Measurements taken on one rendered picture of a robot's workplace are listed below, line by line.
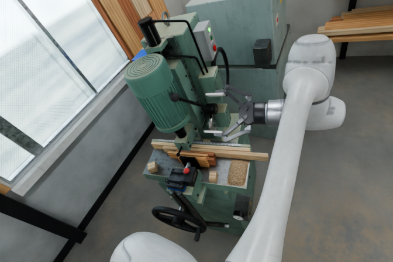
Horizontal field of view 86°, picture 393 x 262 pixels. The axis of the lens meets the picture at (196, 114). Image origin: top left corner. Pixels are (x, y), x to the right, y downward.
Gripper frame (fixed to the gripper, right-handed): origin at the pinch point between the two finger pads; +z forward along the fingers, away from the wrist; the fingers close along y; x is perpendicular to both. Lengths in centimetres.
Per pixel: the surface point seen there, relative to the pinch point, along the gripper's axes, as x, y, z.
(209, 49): -16.9, 31.6, 7.2
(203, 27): -10.7, 39.2, 8.0
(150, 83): 10.8, 9.5, 19.1
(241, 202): -53, -46, -2
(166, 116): -3.2, -1.2, 20.0
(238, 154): -35.1, -17.7, -3.4
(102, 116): -85, 5, 148
